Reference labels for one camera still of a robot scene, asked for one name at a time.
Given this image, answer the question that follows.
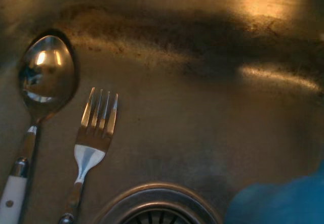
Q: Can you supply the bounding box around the spoon with white handle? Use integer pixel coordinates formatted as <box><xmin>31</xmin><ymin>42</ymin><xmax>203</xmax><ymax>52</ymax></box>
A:
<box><xmin>0</xmin><ymin>34</ymin><xmax>77</xmax><ymax>224</ymax></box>

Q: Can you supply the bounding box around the stainless steel sink basin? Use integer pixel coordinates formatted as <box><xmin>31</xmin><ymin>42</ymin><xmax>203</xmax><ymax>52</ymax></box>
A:
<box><xmin>0</xmin><ymin>0</ymin><xmax>324</xmax><ymax>224</ymax></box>

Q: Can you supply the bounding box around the steel fork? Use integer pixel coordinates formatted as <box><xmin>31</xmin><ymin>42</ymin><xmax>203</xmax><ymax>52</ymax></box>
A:
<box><xmin>58</xmin><ymin>86</ymin><xmax>119</xmax><ymax>224</ymax></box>

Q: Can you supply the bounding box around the round metal sink drain strainer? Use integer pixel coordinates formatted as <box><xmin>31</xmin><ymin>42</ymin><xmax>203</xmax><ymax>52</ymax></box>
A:
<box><xmin>94</xmin><ymin>182</ymin><xmax>224</xmax><ymax>224</ymax></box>

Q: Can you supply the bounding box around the blue cloth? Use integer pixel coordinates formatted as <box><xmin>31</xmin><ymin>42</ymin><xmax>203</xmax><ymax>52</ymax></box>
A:
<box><xmin>224</xmin><ymin>167</ymin><xmax>324</xmax><ymax>224</ymax></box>

